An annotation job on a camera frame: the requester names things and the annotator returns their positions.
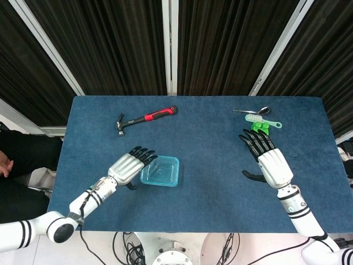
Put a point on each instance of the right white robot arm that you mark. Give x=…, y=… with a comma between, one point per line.
x=303, y=218

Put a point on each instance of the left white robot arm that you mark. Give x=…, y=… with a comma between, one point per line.
x=72, y=207

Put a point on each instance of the black red claw hammer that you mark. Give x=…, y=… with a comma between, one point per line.
x=150, y=116

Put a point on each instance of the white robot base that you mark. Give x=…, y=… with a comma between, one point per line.
x=172, y=252

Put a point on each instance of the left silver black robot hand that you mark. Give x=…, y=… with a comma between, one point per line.
x=125, y=165

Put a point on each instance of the clear container with teal lid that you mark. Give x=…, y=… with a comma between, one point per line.
x=176, y=171

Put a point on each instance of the white frame post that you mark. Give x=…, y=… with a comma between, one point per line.
x=170, y=47
x=281, y=47
x=47, y=44

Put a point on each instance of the metal spoon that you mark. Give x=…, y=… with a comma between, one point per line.
x=263, y=110

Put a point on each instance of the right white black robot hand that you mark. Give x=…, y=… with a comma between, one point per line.
x=275, y=168

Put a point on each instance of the light green cleaning brush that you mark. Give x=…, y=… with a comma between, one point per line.
x=255, y=118

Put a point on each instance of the person in black clothes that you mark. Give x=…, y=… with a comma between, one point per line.
x=24, y=154

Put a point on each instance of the blue table cloth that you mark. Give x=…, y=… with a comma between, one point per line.
x=198, y=204

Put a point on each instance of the dark pleated curtain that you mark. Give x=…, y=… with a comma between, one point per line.
x=325, y=55
x=110, y=47
x=22, y=69
x=226, y=47

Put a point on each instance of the green building block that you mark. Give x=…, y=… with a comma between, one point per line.
x=259, y=127

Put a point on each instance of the grey metal frame rail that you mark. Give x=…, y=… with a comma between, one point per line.
x=30, y=121

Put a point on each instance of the clear blue plastic container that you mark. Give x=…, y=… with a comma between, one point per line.
x=161, y=172

